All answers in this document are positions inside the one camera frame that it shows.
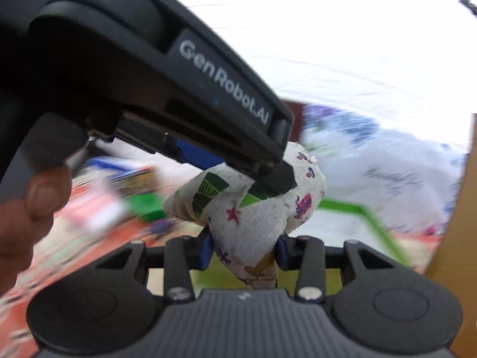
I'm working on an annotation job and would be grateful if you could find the white patterned fabric pouch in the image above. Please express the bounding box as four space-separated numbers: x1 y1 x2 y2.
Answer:
163 142 327 289

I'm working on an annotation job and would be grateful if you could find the person's left hand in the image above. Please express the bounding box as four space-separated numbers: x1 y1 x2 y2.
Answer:
0 165 72 294

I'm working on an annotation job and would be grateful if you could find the green cardboard box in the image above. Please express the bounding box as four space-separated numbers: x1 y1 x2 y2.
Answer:
126 199 411 266

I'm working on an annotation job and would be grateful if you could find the brown headboard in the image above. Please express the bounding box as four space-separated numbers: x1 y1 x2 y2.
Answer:
281 99 306 143

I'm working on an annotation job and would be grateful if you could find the plaid bed sheet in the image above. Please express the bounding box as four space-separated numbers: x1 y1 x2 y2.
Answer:
0 163 441 358

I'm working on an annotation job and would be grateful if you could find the brown wooden board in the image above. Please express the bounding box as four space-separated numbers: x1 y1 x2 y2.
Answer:
425 131 476 357

